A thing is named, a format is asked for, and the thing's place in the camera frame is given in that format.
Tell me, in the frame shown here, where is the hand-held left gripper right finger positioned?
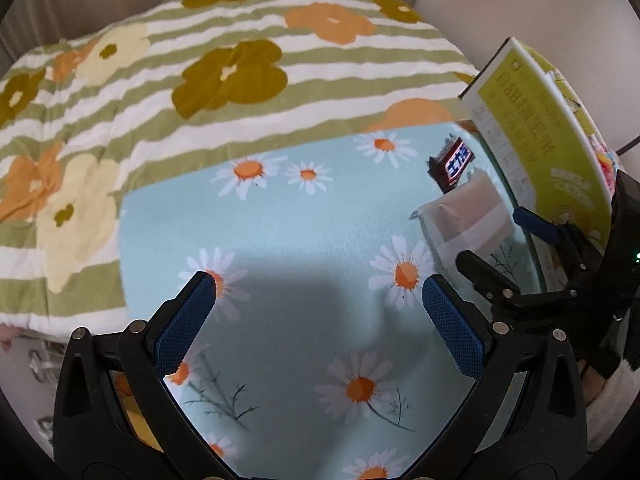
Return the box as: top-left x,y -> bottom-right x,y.
402,274 -> 588,480

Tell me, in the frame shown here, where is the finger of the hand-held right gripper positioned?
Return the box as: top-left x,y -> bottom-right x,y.
456,249 -> 598,313
512,206 -> 603,273

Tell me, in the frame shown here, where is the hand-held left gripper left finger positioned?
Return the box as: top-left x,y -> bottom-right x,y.
52,271 -> 236,480

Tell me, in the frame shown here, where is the beige white snack packet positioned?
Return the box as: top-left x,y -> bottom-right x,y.
409,169 -> 516,263

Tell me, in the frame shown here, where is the green cardboard box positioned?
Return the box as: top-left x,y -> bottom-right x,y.
459,36 -> 621,281

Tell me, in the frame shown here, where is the person's right forearm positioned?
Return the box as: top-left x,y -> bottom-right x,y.
577,355 -> 636,453

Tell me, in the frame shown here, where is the pink yellow snack packet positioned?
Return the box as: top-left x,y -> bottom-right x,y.
590,135 -> 619,186

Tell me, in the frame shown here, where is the brown chocolate bar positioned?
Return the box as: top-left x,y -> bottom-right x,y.
426,135 -> 477,195

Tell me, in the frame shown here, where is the light blue daisy tablecloth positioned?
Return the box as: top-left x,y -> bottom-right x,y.
117,120 -> 546,480

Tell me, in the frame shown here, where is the striped flower blanket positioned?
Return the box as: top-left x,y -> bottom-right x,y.
0,0 -> 481,341

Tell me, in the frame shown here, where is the black cable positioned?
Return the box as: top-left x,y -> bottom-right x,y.
615,132 -> 640,158

